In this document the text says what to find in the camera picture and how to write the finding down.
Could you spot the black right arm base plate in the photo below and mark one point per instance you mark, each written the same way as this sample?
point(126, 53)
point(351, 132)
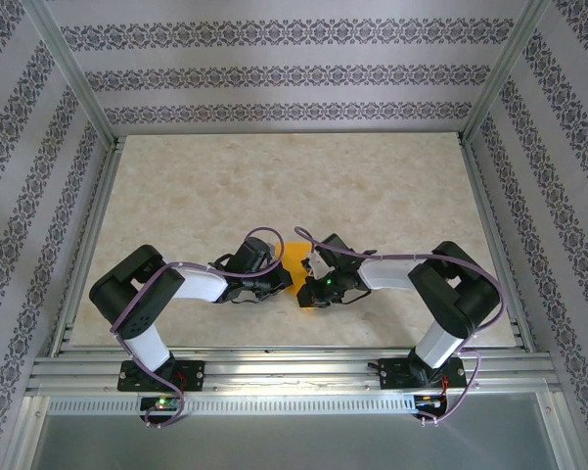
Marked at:
point(391, 377)

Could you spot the aluminium frame post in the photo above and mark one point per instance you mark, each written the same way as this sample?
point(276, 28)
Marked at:
point(505, 73)
point(76, 73)

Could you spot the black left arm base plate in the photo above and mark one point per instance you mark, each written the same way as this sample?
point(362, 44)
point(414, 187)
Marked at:
point(195, 373)

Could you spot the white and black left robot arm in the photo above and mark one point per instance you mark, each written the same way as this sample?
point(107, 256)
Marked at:
point(195, 284)

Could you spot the orange paper sheet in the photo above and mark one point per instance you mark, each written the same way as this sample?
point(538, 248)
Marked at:
point(296, 259)

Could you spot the small controller board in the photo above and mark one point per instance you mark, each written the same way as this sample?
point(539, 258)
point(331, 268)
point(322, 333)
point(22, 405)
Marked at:
point(433, 401)
point(162, 404)

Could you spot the aluminium mounting rail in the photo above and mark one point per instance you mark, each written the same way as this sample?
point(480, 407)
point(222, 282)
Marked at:
point(293, 374)

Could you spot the grey metal panel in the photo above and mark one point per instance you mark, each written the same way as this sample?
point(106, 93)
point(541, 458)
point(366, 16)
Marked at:
point(293, 440)

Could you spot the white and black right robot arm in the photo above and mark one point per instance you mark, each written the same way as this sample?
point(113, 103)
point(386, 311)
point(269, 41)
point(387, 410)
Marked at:
point(386, 271)

